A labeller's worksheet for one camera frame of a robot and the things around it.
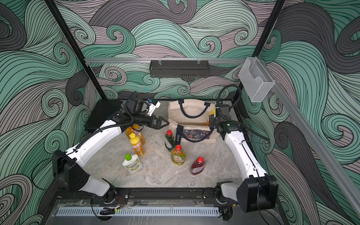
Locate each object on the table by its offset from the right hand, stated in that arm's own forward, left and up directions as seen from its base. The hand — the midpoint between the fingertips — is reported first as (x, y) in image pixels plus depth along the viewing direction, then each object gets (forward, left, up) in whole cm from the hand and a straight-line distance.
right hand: (215, 117), depth 81 cm
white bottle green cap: (-24, +47, -8) cm, 53 cm away
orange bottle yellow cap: (-15, +45, -2) cm, 48 cm away
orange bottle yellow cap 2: (+5, +1, -1) cm, 5 cm away
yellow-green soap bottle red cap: (-19, +22, -12) cm, 32 cm away
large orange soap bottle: (-15, +41, +11) cm, 45 cm away
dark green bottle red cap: (-11, +27, -10) cm, 31 cm away
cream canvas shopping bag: (+8, +14, -12) cm, 20 cm away
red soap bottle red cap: (-26, +12, -6) cm, 29 cm away
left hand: (-5, +30, +5) cm, 31 cm away
